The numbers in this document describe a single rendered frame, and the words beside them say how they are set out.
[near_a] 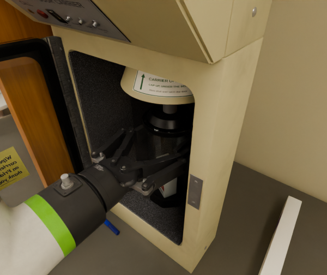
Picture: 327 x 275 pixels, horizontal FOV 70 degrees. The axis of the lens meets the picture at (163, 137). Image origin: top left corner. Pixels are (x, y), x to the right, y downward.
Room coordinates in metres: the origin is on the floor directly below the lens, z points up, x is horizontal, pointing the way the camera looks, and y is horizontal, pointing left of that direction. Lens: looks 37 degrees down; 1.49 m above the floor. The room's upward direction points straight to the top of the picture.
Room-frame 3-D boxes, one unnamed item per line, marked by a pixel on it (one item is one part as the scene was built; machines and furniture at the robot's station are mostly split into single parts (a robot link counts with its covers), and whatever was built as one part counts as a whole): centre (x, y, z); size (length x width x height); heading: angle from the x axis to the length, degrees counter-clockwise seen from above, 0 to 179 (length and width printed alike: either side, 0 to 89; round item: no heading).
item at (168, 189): (0.40, -0.01, 1.14); 0.11 x 0.11 x 0.21
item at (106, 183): (0.27, 0.09, 1.20); 0.09 x 0.08 x 0.07; 142
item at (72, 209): (0.21, 0.13, 1.20); 0.09 x 0.06 x 0.12; 52
